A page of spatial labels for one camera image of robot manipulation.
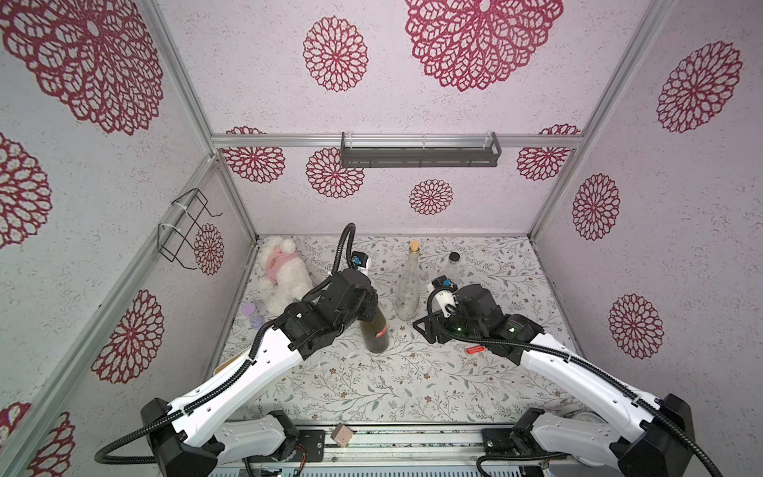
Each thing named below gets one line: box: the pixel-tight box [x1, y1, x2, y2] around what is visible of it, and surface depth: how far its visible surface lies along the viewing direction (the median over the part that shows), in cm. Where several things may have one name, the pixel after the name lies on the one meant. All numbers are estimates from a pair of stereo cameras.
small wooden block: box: [329, 422, 354, 448], surface depth 76 cm
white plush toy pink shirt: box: [258, 236, 314, 318], surface depth 104 cm
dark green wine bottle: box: [359, 308, 390, 354], surface depth 87 cm
